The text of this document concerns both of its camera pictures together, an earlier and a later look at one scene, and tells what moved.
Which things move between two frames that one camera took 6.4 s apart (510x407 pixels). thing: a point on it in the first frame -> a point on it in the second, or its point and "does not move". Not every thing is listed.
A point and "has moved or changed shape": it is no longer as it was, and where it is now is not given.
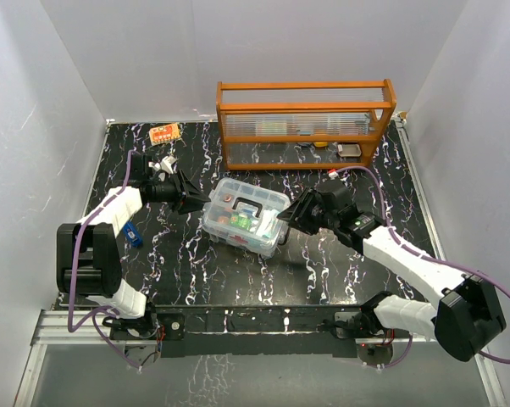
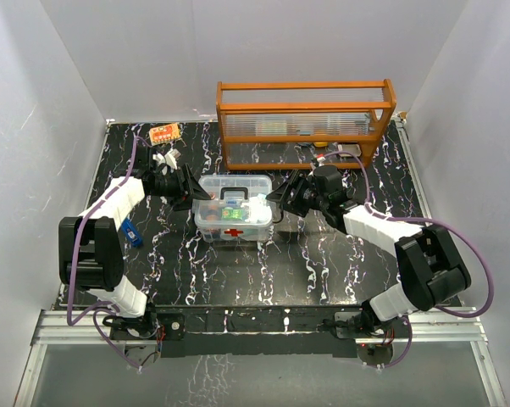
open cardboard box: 349,150 does not move
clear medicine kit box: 244,216 has moved or changed shape
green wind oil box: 245,223 -> 229,213
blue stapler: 133,235 does not move
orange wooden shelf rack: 302,125 does not move
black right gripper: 298,209 -> 294,205
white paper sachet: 267,222 -> 259,211
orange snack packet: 164,133 does not move
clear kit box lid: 241,208 has moved or changed shape
